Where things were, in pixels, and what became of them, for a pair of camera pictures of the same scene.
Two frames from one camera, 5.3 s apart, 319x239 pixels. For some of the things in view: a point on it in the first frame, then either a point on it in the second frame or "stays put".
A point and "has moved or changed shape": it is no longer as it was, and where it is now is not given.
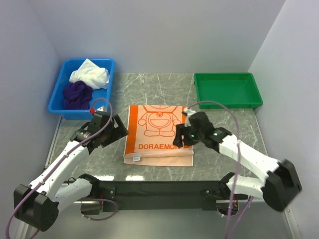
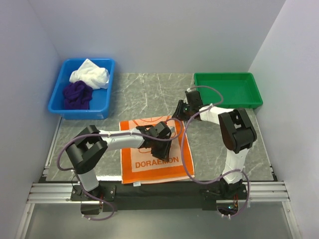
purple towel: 77,95 stays put
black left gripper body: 112,133 -> 160,149
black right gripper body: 191,136 -> 184,111
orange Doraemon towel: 150,133 has moved or changed shape
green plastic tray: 235,90 stays put
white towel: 97,77 stays put
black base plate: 164,195 stays put
